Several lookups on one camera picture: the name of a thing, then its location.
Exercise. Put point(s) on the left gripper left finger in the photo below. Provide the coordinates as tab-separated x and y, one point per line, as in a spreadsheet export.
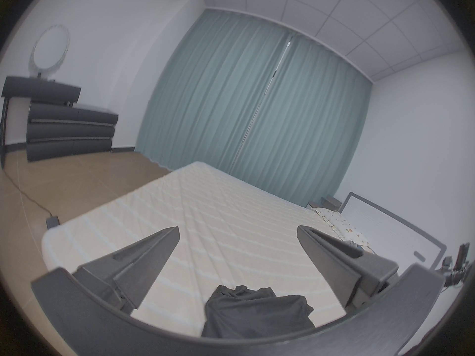
144	258

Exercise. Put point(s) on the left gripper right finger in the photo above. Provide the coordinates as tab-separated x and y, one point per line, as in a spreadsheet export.
334	261

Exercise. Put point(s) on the black T-shirt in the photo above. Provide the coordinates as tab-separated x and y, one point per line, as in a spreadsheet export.
256	310

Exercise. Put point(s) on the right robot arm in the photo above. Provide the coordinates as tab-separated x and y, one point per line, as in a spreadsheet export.
462	258

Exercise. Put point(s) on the white printed pillow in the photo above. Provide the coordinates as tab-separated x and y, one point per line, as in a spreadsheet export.
341	224

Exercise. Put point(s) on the grey bedside table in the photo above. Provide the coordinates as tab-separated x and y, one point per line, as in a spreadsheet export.
328	201

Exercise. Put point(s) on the bed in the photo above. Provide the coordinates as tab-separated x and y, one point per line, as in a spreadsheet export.
222	213

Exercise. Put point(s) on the blue-green curtain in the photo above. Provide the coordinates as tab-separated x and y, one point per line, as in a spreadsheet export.
241	106

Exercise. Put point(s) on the black dressing table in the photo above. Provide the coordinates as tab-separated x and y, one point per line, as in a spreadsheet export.
37	87

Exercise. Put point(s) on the round white-framed mirror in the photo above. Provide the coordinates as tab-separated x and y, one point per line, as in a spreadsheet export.
50	50

